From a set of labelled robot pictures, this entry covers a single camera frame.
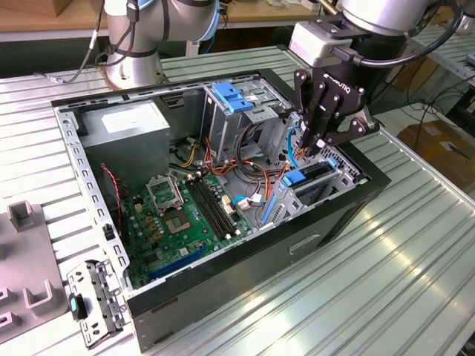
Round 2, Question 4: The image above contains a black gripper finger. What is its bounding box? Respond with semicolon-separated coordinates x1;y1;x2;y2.
294;68;330;149
309;95;379;156

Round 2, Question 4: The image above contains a grey metal disk bay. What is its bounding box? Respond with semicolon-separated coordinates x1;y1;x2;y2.
261;157;369;228

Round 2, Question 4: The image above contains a brown cardboard box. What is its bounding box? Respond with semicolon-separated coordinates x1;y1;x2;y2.
396;119;475;191
381;55;441;99

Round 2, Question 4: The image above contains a blue plastic drive latch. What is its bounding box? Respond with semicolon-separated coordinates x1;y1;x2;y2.
212;82;255;114

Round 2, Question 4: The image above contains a grey metal drive cage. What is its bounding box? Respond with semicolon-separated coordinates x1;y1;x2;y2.
201;79;296;165

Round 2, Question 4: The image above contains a wooden top desk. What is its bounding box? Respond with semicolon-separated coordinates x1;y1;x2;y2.
0;0;111;42
217;0;372;71

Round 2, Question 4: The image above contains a slatted metal side table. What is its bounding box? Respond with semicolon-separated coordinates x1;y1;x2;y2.
407;25;475;108

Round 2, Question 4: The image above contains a black RAM slot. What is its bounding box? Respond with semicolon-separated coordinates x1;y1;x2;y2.
187;180;228;240
196;178;240;235

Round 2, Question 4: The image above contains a metal socket cover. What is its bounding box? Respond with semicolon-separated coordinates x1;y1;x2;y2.
145;175;185;215

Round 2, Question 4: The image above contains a black open PC case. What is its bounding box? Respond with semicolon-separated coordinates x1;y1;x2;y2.
50;67;393;353

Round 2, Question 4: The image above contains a green motherboard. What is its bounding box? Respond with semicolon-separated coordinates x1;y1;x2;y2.
120;171;255;291

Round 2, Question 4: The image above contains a CPU socket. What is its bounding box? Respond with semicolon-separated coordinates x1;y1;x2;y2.
163;209;194;235

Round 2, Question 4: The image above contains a grey power supply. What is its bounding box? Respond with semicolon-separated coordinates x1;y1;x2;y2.
79;99;172;188

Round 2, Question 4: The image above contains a blue expansion slot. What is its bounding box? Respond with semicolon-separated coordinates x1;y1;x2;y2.
147;245;206;282

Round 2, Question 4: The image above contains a black case fan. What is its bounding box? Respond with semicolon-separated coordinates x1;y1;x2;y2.
99;165;131;246

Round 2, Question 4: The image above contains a grey parts rack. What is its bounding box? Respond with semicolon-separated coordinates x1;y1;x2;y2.
0;200;71;344

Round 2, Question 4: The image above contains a thick black camera cable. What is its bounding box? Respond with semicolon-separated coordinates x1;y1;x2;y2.
332;0;465;70

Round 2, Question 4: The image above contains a blue data wire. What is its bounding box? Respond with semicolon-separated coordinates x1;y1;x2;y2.
286;124;309;168

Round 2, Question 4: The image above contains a black cable copper sleeve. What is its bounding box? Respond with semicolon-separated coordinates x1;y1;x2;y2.
317;0;341;18

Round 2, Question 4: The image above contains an orange black wire bundle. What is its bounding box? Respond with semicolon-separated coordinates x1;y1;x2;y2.
203;139;291;203

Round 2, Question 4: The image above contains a blue wire white plug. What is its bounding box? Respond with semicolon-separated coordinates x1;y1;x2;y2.
232;193;269;211

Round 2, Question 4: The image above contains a yellow wire bundle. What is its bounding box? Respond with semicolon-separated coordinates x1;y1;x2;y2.
177;142;200;167

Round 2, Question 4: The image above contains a red fan wire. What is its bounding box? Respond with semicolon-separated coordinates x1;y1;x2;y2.
100;165;124;220

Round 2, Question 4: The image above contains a grey cable metal connector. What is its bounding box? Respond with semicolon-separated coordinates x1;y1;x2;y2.
35;71;82;85

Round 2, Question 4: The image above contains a metal card retention bracket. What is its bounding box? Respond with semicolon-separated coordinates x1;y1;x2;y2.
65;258;128;349

